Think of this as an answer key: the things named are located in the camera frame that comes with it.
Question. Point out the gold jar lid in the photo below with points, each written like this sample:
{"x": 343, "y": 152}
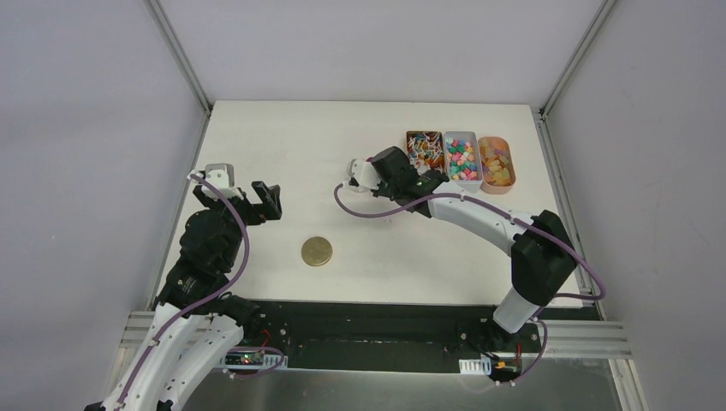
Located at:
{"x": 316, "y": 251}

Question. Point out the clear plastic jar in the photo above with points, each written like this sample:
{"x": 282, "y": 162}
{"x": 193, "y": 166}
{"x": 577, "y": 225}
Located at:
{"x": 358, "y": 189}

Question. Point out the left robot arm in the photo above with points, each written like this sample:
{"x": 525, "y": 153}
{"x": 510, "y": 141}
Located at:
{"x": 197, "y": 321}

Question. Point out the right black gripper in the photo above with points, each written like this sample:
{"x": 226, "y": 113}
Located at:
{"x": 382, "y": 191}

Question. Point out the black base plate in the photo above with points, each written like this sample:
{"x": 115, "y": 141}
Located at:
{"x": 379, "y": 338}

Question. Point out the pink tray of gummies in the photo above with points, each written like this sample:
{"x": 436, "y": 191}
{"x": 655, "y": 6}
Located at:
{"x": 497, "y": 165}

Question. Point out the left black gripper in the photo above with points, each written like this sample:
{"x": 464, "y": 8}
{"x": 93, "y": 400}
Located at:
{"x": 249, "y": 204}

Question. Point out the white tin of candies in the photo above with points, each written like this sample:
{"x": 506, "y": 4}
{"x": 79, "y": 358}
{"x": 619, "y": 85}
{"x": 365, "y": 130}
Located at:
{"x": 463, "y": 163}

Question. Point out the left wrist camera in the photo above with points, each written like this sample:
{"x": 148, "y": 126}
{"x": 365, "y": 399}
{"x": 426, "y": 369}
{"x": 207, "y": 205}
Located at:
{"x": 220, "y": 176}

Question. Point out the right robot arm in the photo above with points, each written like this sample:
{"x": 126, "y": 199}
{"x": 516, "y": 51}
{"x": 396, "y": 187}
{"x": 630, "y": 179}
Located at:
{"x": 540, "y": 251}

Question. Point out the gold tin of lollipops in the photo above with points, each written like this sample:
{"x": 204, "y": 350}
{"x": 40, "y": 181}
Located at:
{"x": 425, "y": 150}

